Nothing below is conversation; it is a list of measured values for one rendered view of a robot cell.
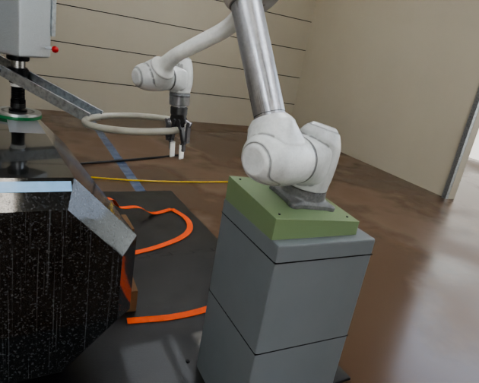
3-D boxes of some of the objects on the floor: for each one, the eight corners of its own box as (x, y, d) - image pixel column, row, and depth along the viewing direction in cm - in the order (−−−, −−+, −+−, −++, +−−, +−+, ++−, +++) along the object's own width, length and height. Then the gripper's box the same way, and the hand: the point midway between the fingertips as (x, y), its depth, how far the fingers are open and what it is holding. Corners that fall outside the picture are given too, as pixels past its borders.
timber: (136, 311, 211) (137, 290, 208) (111, 314, 206) (112, 292, 202) (125, 279, 237) (127, 260, 233) (103, 281, 231) (104, 261, 228)
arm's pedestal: (276, 342, 209) (312, 191, 184) (341, 424, 168) (398, 244, 143) (180, 362, 186) (206, 191, 160) (228, 462, 145) (273, 255, 119)
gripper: (200, 108, 185) (196, 159, 193) (168, 102, 193) (166, 153, 200) (190, 109, 179) (187, 163, 186) (157, 103, 187) (156, 155, 194)
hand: (176, 150), depth 192 cm, fingers closed on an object, 4 cm apart
